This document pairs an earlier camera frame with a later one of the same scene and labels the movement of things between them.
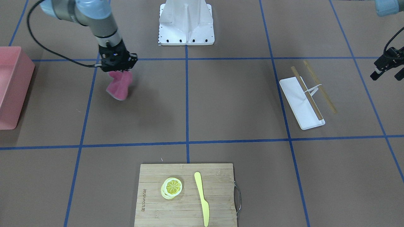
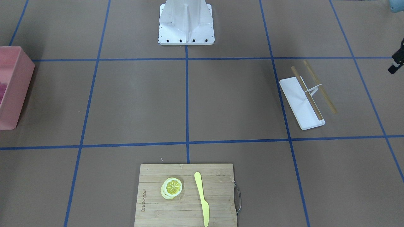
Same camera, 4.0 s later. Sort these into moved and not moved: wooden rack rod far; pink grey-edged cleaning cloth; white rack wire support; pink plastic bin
Moved: pink grey-edged cleaning cloth
Not moved: pink plastic bin; white rack wire support; wooden rack rod far
